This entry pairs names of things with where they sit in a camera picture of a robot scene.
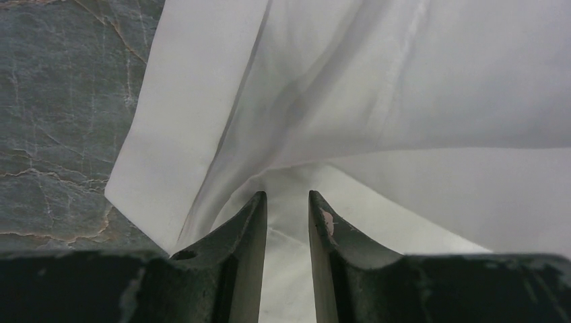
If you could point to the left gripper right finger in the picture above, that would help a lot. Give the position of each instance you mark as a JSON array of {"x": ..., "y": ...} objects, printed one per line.
[{"x": 356, "y": 279}]

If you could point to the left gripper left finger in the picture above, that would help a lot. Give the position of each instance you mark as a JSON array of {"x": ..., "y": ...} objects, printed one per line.
[{"x": 216, "y": 279}]

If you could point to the white long-sleeve shirt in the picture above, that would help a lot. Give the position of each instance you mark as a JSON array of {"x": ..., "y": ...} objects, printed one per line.
[{"x": 433, "y": 126}]

